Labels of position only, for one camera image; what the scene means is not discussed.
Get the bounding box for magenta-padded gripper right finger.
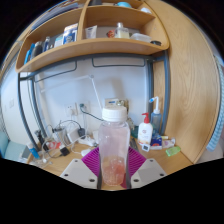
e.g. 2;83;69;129
124;146;168;190

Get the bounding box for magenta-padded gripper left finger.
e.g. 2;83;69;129
59;146;102;190

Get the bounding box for clear plastic bottle white cap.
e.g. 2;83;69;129
97;105;131;187

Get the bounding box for small blue box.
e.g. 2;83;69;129
150;134;163;147

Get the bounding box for small green packet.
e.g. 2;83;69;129
165;145;182;157

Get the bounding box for pink white tube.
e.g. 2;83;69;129
161;138;176;149

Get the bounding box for white lotion bottle red pump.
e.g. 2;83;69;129
137;112;154;146

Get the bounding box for light blue bed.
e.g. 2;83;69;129
3;139;31;163

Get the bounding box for teal pillow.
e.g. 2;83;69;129
0;130;10;158

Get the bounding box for white window blinds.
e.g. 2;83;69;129
206;54;224;153

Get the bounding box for white desk lamp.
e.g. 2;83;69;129
39;73;104;113

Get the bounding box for wooden shelf unit with items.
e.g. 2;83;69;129
14;0;170;74

